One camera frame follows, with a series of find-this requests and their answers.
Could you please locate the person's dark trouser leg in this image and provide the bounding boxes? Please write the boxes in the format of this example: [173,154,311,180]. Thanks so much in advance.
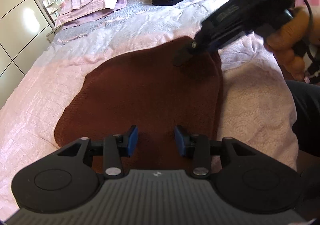
[286,80,320,157]

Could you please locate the white bedside shelf with items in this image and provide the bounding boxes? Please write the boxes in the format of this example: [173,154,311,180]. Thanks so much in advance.
[42,0,62,42]

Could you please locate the white sliding door wardrobe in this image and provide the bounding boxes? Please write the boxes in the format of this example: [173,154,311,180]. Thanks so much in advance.
[0,0,52,106]

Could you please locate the grey striped blanket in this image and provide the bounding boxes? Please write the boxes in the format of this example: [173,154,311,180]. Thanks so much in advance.
[53,0,229,46]

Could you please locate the maroon knit sweater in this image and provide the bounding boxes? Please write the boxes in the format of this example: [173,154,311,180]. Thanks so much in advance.
[54,37,223,171]

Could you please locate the person's right hand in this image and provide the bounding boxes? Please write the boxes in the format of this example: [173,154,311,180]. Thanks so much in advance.
[264,6,319,81]

